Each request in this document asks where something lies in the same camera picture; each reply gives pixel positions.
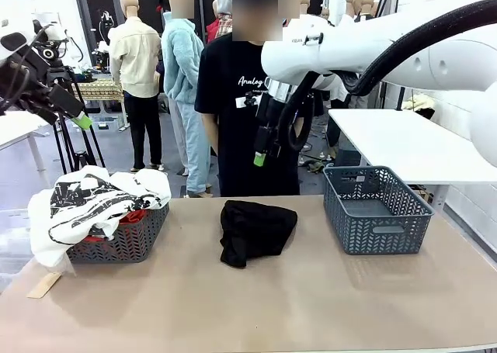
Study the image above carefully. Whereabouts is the grey plastic basket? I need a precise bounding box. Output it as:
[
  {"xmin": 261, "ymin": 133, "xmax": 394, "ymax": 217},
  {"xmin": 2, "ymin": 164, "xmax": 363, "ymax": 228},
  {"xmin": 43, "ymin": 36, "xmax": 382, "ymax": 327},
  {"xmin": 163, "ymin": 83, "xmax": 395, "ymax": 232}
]
[
  {"xmin": 321, "ymin": 164, "xmax": 435, "ymax": 256},
  {"xmin": 65, "ymin": 201, "xmax": 171, "ymax": 264}
]

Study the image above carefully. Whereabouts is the large white table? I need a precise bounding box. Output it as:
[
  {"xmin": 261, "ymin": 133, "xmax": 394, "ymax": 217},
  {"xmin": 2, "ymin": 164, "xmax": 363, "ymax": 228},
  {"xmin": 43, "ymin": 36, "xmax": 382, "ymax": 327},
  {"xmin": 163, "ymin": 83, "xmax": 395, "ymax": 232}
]
[{"xmin": 328, "ymin": 108, "xmax": 497, "ymax": 214}]

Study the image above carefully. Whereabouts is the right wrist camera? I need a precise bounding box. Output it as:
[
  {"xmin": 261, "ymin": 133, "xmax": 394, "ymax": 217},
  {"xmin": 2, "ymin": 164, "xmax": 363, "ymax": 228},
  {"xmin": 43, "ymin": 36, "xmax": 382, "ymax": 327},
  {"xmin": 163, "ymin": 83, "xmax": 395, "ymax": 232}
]
[{"xmin": 235, "ymin": 92, "xmax": 260, "ymax": 109}]

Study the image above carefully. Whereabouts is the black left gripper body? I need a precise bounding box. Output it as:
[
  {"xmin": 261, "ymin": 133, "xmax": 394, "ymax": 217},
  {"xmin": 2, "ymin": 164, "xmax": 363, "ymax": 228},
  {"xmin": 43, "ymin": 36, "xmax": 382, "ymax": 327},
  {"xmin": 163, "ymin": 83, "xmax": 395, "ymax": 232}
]
[{"xmin": 0, "ymin": 44, "xmax": 51, "ymax": 112}]

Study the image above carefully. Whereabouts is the table with patterned cloth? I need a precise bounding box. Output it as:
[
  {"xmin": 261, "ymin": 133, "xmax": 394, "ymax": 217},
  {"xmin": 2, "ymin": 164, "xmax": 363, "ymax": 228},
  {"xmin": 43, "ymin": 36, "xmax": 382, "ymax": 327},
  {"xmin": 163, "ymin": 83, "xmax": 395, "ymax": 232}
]
[{"xmin": 71, "ymin": 79, "xmax": 129, "ymax": 131}]

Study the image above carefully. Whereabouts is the tan cardboard tag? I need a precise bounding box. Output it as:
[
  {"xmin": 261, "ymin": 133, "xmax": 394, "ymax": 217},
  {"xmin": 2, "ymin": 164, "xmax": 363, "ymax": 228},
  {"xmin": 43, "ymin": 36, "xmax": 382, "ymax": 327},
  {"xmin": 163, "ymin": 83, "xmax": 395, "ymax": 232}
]
[{"xmin": 26, "ymin": 272, "xmax": 63, "ymax": 299}]

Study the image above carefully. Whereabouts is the mannequin in white shirt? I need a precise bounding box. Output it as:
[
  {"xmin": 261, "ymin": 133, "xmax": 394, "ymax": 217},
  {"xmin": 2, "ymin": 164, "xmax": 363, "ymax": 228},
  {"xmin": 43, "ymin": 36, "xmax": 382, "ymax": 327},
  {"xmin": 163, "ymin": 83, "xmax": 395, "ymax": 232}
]
[{"xmin": 341, "ymin": 0, "xmax": 364, "ymax": 22}]

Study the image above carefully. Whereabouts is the small white table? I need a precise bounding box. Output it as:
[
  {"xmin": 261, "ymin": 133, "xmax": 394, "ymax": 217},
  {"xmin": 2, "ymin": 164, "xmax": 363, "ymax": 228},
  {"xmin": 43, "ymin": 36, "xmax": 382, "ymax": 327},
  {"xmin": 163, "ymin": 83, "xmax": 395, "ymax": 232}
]
[{"xmin": 0, "ymin": 110, "xmax": 51, "ymax": 171}]

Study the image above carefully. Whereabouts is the black tripod stand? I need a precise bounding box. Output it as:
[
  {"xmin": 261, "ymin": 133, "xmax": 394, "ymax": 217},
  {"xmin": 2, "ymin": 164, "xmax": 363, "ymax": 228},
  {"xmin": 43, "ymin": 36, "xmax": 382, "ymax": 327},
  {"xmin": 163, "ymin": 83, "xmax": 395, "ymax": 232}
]
[{"xmin": 52, "ymin": 67, "xmax": 106, "ymax": 175}]

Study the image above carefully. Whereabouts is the pale yellow cloth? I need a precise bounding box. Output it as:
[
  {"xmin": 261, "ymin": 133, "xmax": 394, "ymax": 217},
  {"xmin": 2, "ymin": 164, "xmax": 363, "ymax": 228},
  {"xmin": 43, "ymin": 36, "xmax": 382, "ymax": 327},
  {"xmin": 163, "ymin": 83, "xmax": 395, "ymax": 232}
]
[{"xmin": 401, "ymin": 95, "xmax": 436, "ymax": 120}]

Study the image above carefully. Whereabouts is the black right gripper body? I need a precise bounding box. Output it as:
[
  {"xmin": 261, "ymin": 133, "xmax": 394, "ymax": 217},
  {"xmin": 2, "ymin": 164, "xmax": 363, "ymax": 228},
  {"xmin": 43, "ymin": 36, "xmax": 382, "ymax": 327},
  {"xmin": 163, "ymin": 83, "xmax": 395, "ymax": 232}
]
[{"xmin": 255, "ymin": 93, "xmax": 288, "ymax": 131}]

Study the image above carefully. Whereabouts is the clear plastic storage box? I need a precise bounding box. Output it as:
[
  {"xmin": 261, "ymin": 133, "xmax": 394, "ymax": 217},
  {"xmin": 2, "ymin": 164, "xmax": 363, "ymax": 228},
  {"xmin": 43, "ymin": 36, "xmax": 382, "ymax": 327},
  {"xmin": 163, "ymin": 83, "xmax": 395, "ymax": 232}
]
[{"xmin": 0, "ymin": 209, "xmax": 36, "ymax": 268}]

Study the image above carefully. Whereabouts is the orange printed garment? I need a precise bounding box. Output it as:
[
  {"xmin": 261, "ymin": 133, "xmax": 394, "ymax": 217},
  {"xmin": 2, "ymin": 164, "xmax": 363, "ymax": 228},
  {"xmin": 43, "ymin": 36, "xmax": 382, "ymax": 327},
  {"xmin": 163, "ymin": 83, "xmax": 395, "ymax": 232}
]
[{"xmin": 83, "ymin": 209, "xmax": 149, "ymax": 244}]

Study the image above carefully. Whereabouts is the person's right forearm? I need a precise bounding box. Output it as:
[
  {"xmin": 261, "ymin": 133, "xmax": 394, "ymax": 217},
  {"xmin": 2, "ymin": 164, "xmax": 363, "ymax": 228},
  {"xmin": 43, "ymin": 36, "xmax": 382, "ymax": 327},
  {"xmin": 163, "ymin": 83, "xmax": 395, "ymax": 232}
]
[{"xmin": 202, "ymin": 111, "xmax": 221, "ymax": 158}]

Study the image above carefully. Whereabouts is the person in black t-shirt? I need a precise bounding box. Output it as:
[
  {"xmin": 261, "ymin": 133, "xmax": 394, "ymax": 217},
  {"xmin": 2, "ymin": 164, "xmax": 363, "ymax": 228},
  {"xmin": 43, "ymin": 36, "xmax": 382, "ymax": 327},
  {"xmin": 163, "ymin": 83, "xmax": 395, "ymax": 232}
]
[{"xmin": 193, "ymin": 0, "xmax": 311, "ymax": 197}]

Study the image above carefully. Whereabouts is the mannequin in red top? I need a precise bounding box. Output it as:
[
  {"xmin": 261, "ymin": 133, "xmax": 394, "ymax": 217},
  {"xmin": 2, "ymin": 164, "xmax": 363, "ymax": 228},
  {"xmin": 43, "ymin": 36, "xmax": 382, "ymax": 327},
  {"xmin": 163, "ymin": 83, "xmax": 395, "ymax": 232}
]
[{"xmin": 205, "ymin": 0, "xmax": 222, "ymax": 44}]

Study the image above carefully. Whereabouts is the mannequin in blue fleece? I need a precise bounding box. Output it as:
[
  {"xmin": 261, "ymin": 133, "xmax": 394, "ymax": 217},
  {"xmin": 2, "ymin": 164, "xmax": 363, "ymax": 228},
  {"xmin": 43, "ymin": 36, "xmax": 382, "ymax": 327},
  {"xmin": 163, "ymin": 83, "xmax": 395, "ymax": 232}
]
[{"xmin": 161, "ymin": 0, "xmax": 213, "ymax": 198}]

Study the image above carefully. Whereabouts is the white garment with black print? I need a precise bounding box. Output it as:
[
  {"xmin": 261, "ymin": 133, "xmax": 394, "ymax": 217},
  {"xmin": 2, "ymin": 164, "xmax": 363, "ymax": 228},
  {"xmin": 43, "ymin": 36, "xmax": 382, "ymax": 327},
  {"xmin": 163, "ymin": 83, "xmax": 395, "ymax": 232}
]
[{"xmin": 27, "ymin": 164, "xmax": 172, "ymax": 268}]

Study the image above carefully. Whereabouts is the mannequin in cream jacket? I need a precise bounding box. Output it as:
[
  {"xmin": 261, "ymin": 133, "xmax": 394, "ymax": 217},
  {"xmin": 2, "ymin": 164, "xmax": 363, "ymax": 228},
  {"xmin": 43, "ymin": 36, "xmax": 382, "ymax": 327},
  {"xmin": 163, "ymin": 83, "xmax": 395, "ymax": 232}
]
[{"xmin": 108, "ymin": 0, "xmax": 164, "ymax": 172}]

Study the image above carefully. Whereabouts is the mannequin in plaid hooded shirt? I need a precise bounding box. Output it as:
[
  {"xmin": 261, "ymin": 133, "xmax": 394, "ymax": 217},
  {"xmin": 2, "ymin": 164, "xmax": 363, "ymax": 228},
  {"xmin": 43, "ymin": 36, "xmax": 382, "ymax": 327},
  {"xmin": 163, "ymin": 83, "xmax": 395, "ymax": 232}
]
[{"xmin": 215, "ymin": 0, "xmax": 234, "ymax": 40}]

